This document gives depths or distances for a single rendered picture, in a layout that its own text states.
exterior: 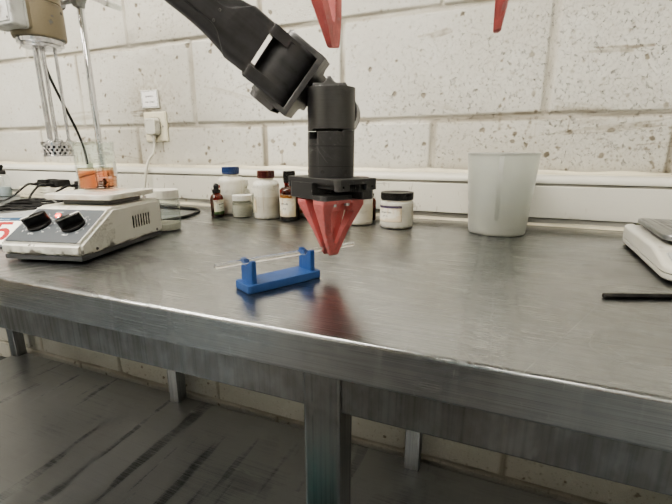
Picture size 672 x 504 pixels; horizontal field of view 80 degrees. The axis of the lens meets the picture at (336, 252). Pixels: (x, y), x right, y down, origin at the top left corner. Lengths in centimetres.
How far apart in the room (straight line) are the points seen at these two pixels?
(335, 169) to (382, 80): 56
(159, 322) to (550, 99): 84
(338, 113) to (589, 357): 34
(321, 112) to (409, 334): 27
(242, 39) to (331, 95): 11
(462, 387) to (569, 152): 72
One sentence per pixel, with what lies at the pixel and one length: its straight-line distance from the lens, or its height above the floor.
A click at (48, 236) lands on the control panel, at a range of 70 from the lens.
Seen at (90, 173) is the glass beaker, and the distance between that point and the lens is 77.
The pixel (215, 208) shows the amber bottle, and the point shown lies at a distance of 99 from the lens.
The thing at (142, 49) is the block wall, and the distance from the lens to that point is 141.
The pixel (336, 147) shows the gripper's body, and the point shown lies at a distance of 48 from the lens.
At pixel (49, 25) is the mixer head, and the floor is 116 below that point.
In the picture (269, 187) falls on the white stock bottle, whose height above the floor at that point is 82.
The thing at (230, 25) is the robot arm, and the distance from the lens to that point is 50.
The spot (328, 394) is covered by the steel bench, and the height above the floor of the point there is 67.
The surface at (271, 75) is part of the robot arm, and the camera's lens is 50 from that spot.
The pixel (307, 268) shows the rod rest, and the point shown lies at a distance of 50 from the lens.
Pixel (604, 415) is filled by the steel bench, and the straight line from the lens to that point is 35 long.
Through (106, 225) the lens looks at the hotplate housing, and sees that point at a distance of 69.
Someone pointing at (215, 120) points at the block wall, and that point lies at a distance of 123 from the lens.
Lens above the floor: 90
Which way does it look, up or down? 14 degrees down
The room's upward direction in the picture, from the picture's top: straight up
